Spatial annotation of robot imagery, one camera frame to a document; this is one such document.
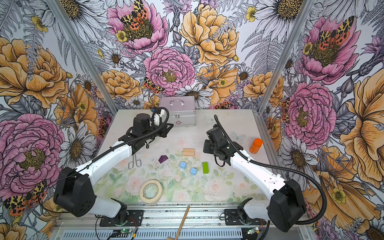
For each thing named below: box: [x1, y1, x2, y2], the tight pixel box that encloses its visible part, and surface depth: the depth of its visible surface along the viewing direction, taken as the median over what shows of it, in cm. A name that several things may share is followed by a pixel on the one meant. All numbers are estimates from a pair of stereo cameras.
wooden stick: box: [175, 205, 191, 240], surface depth 74 cm
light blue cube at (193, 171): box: [190, 168, 197, 176], surface depth 90 cm
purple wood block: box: [158, 155, 169, 164], surface depth 96 cm
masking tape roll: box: [139, 179, 163, 205], surface depth 81 cm
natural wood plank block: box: [182, 148, 195, 157], surface depth 99 cm
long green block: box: [202, 162, 209, 174], surface depth 92 cm
